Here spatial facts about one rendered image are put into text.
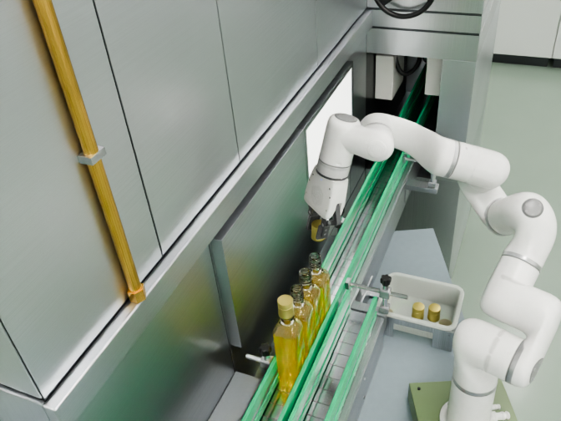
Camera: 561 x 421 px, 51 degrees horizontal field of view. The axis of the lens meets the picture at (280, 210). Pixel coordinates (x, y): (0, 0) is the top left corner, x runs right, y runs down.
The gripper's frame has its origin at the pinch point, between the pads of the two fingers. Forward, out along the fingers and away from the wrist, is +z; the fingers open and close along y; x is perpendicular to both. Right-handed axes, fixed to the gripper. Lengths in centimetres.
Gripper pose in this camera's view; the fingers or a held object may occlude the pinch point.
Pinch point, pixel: (317, 226)
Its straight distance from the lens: 143.1
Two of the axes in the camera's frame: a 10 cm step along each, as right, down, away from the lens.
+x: 8.4, -1.4, 5.2
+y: 5.1, 5.3, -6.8
